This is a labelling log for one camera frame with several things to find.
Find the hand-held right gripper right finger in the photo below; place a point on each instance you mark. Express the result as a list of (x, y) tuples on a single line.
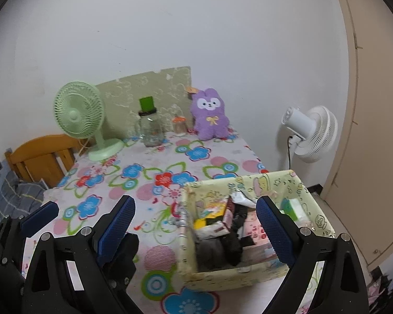
[(275, 232)]

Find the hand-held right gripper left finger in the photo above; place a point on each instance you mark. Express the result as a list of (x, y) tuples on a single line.
[(116, 229)]

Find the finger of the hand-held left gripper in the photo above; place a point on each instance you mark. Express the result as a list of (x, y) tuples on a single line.
[(127, 252), (41, 216)]

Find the pink wipes pack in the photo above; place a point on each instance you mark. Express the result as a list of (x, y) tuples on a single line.
[(253, 235)]

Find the green tissue pack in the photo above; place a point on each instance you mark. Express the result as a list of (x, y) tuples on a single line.
[(296, 207)]

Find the yellow printed packet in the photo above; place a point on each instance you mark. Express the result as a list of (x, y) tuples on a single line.
[(213, 209)]

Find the yellow printed storage box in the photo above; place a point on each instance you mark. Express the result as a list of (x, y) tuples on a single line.
[(216, 278)]

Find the grey plaid blanket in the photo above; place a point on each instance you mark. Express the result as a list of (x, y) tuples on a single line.
[(19, 193)]

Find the glass jar with green lid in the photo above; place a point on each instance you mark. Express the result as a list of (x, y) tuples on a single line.
[(152, 130)]

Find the white standing fan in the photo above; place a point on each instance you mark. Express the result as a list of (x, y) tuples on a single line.
[(317, 134)]

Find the green desk fan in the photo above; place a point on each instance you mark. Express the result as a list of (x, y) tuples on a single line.
[(75, 114)]

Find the dark cloth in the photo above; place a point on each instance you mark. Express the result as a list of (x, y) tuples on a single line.
[(383, 284)]

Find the small jar with orange lid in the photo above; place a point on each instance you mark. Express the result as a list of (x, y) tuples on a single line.
[(179, 126)]

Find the purple plush rabbit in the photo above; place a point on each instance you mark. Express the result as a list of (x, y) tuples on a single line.
[(209, 121)]

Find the green patterned board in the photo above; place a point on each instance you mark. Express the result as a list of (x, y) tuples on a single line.
[(124, 95)]

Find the beige door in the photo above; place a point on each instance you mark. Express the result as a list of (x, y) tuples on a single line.
[(373, 137)]

